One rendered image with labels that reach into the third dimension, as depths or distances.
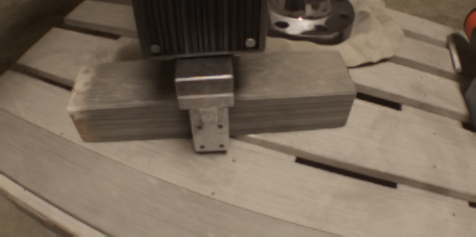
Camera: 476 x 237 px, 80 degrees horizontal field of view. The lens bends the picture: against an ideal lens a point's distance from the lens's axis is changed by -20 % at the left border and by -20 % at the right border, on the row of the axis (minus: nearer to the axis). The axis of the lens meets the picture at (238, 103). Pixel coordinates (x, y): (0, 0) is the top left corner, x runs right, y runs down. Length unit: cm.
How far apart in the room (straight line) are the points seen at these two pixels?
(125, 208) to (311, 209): 26
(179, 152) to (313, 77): 24
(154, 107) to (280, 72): 20
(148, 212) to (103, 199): 7
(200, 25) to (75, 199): 32
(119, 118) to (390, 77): 52
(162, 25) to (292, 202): 30
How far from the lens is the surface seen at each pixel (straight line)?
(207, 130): 48
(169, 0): 33
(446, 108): 73
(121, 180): 52
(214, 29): 35
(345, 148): 57
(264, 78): 53
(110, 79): 56
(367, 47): 73
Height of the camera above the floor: 59
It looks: 47 degrees down
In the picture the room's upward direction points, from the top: straight up
